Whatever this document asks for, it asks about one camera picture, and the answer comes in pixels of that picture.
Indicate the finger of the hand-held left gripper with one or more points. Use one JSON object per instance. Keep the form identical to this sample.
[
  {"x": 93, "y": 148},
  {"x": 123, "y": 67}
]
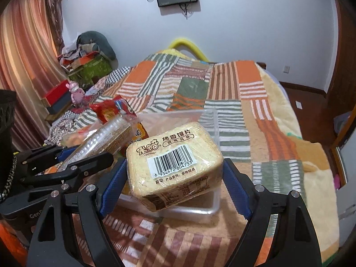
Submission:
[
  {"x": 83, "y": 168},
  {"x": 41, "y": 158}
]

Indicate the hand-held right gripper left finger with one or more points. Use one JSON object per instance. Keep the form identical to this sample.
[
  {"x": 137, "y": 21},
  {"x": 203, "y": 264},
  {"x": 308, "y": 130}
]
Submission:
[{"x": 114, "y": 189}]

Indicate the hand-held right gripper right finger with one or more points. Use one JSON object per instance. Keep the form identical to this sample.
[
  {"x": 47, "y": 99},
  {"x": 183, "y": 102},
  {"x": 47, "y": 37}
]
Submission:
[{"x": 236, "y": 192}]

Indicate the long clear biscuit packet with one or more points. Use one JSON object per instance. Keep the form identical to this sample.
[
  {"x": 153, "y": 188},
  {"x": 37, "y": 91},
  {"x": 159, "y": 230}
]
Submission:
[{"x": 108, "y": 136}]

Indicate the red snack bag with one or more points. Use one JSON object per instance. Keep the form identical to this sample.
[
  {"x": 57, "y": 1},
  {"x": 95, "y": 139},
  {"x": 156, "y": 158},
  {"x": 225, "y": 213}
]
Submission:
[{"x": 111, "y": 110}]

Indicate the clear plastic container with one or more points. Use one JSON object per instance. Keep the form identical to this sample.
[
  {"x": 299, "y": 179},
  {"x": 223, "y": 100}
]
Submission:
[{"x": 205, "y": 133}]

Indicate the beige toast slices packet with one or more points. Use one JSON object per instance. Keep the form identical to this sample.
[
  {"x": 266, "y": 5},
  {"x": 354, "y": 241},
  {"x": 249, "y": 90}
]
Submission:
[{"x": 172, "y": 155}]

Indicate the black white patterned cloth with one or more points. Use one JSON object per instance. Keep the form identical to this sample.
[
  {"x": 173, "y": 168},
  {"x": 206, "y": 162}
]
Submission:
[{"x": 66, "y": 122}]

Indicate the dark box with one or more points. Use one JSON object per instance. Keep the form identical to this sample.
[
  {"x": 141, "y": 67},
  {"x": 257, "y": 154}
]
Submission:
[{"x": 59, "y": 105}]

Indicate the red box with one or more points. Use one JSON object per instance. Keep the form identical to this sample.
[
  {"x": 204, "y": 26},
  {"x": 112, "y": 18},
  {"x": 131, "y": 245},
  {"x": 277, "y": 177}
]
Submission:
[{"x": 57, "y": 91}]

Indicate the pink rabbit toy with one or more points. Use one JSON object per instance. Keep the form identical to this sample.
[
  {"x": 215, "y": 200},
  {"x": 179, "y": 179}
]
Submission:
[{"x": 76, "y": 93}]

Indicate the patchwork striped blanket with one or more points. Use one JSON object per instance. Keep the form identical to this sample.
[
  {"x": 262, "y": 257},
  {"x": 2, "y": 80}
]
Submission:
[{"x": 264, "y": 116}]

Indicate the striped orange curtain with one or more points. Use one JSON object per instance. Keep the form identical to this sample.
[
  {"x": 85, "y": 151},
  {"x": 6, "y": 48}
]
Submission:
[{"x": 25, "y": 61}]

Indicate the pile of clutter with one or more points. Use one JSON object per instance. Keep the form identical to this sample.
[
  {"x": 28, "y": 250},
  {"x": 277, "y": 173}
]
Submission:
[{"x": 72, "y": 57}]

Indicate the brown wooden door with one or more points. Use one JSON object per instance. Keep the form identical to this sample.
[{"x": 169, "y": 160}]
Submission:
[{"x": 343, "y": 61}]

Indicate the white wall socket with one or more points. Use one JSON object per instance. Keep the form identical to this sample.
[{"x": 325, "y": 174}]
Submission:
[{"x": 286, "y": 69}]

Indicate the yellow curved frame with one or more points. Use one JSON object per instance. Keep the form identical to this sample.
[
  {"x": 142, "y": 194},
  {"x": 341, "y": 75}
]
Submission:
[{"x": 189, "y": 44}]

